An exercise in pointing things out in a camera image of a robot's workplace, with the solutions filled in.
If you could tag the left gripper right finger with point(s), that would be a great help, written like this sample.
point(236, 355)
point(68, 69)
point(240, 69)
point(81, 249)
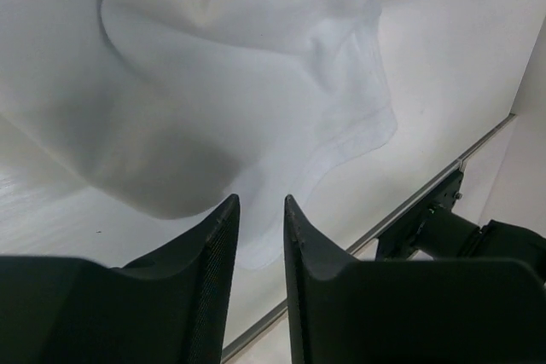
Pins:
point(345, 310)

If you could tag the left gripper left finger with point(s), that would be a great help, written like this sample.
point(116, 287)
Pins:
point(167, 306)

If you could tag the white skirt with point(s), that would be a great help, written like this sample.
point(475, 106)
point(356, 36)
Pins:
point(171, 105)

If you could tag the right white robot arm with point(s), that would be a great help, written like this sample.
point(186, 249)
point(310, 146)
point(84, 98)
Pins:
point(443, 234)

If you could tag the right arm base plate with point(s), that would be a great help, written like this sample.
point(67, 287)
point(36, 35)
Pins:
point(398, 239)

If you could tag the aluminium table edge rail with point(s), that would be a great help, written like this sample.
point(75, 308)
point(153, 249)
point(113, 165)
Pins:
point(479, 165)

